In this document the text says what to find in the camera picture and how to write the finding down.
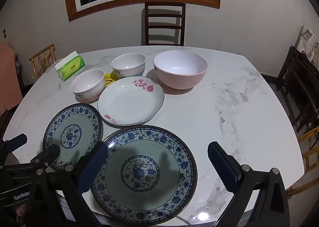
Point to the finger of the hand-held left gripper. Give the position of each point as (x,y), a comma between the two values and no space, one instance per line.
(16,140)
(51,151)

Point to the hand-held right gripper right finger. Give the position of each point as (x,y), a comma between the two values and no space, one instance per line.
(224,167)

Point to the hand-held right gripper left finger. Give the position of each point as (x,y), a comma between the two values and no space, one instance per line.
(92,167)

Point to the small blue patterned plate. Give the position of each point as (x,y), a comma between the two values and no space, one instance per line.
(72,119)

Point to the large blue patterned plate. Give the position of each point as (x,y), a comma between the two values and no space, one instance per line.
(149,147)

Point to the white plate pink flowers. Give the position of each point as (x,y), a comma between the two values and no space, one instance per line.
(129,102)

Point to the white ribbed bowl pink band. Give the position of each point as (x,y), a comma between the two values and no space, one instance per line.
(87,85)

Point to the white ribbed bowl blue band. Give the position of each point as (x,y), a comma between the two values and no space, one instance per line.
(128,65)

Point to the large pink bowl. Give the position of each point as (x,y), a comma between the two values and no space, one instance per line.
(179,67)

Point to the pink cloth-covered furniture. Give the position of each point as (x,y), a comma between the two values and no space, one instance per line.
(8,80)

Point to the light wooden chair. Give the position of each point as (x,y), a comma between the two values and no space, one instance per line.
(309,159)

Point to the light bamboo chair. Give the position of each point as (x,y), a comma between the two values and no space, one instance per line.
(41,57)

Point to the round yellow warning sticker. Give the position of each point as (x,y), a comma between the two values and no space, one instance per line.
(109,81)

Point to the green tissue box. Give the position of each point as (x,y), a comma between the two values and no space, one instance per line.
(71,66)

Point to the dark wooden stacked chairs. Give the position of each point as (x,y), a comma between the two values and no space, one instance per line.
(299,80)

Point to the newspaper sheets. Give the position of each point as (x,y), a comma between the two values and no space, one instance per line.
(307,40)

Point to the dark wooden slatted chair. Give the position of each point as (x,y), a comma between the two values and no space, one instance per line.
(164,25)

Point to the dark wall outlet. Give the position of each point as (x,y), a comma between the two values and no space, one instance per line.
(4,33)

